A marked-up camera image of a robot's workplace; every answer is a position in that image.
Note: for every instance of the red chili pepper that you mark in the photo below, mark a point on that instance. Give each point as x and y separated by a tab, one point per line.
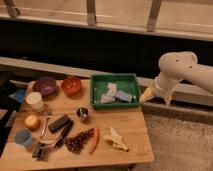
95	140

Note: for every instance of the small metal cup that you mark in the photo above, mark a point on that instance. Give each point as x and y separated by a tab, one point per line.
82	114

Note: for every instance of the metal spoon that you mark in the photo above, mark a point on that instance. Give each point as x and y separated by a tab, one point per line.
44	127

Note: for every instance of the black handled tongs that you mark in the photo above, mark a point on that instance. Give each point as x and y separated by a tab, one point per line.
63	134

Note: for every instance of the green plastic tray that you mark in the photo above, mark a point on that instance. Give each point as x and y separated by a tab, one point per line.
125	82

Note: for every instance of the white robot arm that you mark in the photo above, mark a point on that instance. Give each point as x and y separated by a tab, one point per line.
175	67

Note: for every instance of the orange fruit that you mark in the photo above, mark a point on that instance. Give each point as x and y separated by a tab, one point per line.
32	122

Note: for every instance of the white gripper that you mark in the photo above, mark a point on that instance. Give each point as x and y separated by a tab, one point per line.
163	86

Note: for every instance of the red bowl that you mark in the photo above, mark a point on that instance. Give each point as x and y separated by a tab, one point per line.
71	86

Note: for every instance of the white cup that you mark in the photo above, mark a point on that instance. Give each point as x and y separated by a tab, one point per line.
35	100

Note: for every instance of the purple bowl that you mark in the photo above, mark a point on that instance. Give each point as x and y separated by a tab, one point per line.
45	86

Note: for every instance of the black rectangular block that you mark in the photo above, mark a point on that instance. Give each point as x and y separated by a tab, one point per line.
53	127

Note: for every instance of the bunch of dark grapes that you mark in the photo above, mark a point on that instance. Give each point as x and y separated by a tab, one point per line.
75	144

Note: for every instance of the dark brush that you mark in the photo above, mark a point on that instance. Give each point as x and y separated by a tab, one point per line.
40	151

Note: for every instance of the crumpled clear plastic wrap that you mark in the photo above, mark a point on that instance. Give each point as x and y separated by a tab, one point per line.
114	94

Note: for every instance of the black chair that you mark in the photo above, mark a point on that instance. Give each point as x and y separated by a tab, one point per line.
7	88

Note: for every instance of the blue cloth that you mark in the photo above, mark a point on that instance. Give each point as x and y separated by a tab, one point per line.
19	95

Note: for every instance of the blue cup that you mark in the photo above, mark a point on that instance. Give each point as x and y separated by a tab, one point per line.
24	137

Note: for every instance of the peeled banana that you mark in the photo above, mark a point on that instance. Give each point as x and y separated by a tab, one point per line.
116	139

